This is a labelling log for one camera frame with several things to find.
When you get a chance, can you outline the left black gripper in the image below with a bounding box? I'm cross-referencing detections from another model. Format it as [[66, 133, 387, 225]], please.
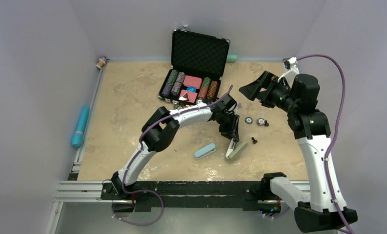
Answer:
[[217, 112, 240, 142]]

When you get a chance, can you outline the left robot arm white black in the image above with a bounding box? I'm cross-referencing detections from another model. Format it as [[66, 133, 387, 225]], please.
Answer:
[[110, 93, 240, 199]]

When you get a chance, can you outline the blue dealer button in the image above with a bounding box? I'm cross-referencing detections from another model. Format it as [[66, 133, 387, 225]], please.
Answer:
[[186, 86, 197, 93]]

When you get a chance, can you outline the mint green cylinder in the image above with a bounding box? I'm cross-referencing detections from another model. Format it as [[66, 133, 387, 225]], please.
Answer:
[[226, 54, 238, 63]]

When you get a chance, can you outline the teal cylinder tool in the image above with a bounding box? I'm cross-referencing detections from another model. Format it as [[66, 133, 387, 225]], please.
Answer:
[[70, 105, 90, 148]]

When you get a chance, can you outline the small orange bottle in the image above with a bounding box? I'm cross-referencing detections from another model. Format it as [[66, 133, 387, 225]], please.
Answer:
[[96, 56, 108, 69]]

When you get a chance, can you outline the green poker chip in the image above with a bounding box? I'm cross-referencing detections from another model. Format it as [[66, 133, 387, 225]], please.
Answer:
[[244, 117, 253, 124]]

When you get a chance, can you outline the aluminium frame rail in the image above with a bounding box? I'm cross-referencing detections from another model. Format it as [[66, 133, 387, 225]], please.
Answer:
[[45, 66, 312, 234]]

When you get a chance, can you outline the blue poker chip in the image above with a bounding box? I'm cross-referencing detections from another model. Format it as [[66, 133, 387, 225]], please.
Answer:
[[256, 118, 266, 126]]

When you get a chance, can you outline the green stapler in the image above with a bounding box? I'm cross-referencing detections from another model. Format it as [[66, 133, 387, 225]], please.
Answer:
[[225, 141, 248, 160]]

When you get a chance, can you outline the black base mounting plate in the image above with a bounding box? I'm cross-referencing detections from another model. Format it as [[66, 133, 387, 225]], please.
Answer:
[[101, 181, 282, 215]]

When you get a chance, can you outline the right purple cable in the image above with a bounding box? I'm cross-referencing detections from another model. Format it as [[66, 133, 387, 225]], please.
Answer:
[[295, 54, 356, 234]]

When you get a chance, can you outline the pink card deck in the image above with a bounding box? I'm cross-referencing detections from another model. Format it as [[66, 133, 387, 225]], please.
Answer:
[[183, 76, 203, 89]]

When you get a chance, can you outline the blue stapler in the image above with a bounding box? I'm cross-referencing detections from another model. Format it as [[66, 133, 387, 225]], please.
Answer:
[[194, 143, 216, 159]]

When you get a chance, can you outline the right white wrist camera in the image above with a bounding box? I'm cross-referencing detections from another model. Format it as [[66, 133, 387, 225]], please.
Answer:
[[277, 57, 300, 83]]

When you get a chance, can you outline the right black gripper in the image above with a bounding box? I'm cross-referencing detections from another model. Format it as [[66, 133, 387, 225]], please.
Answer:
[[239, 70, 299, 113]]

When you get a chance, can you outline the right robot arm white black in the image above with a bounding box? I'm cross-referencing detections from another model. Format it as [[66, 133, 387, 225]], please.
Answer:
[[239, 71, 358, 233]]

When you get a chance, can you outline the black poker chip case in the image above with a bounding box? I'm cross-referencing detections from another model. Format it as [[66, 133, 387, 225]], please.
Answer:
[[158, 29, 230, 107]]

